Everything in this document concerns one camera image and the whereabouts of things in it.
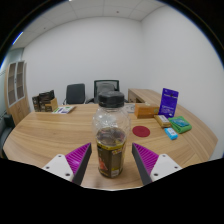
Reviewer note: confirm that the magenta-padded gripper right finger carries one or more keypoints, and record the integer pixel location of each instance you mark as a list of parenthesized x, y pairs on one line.
[(146, 158)]

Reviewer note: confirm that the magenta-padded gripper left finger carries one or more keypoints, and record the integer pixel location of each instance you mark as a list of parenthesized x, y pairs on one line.
[(78, 159)]

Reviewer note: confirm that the clear bottle with black cap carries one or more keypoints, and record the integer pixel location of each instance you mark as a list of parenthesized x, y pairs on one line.
[(111, 140)]

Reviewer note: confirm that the flat round red coaster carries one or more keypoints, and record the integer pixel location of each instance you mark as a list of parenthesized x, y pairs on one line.
[(141, 131)]

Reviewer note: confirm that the small light blue box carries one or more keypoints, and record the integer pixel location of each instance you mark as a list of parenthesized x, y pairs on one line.
[(171, 133)]

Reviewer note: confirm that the small tan box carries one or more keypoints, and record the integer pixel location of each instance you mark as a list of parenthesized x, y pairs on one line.
[(162, 120)]

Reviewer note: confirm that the green flat pouch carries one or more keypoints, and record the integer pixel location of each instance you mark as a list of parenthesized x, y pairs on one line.
[(180, 124)]

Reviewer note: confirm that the orange wooden box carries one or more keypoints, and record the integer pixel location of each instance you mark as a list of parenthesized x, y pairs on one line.
[(146, 110)]

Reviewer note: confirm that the white printed pamphlet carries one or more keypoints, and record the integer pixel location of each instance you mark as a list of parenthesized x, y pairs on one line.
[(63, 109)]

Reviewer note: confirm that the round grey printed paper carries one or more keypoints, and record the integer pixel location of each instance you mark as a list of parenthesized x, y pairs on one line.
[(130, 107)]

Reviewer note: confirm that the purple standing pouch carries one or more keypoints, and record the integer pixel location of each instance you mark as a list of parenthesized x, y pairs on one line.
[(168, 102)]

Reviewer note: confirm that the wooden side desk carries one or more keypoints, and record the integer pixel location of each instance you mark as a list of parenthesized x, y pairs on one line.
[(143, 95)]

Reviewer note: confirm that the dark office chair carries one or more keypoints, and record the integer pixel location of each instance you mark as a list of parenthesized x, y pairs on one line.
[(75, 94)]

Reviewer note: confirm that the dark printed cardboard box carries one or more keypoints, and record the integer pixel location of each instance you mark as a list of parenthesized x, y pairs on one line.
[(46, 96)]

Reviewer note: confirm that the black mesh office chair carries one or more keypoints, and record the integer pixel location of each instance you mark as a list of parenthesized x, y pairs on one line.
[(106, 87)]

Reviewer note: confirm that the black armchair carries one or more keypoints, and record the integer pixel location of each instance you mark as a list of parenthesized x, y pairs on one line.
[(5, 128)]

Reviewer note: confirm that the wooden shelf cabinet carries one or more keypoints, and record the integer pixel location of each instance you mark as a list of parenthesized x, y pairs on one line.
[(16, 90)]

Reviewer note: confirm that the ceiling light panel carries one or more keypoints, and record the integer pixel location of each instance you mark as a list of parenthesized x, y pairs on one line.
[(17, 37)]

